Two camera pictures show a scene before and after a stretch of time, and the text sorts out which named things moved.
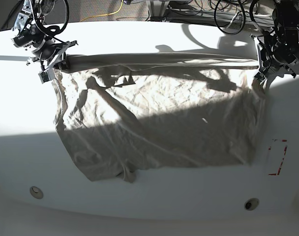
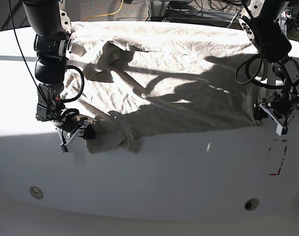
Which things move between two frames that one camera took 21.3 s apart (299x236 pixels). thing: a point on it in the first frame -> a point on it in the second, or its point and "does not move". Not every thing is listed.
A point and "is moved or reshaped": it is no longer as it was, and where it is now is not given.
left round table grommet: (36, 192) does not move
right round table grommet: (251, 204) does not move
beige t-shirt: (120, 115) is moved or reshaped
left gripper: (49, 49) -> (71, 124)
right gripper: (277, 56) -> (284, 105)
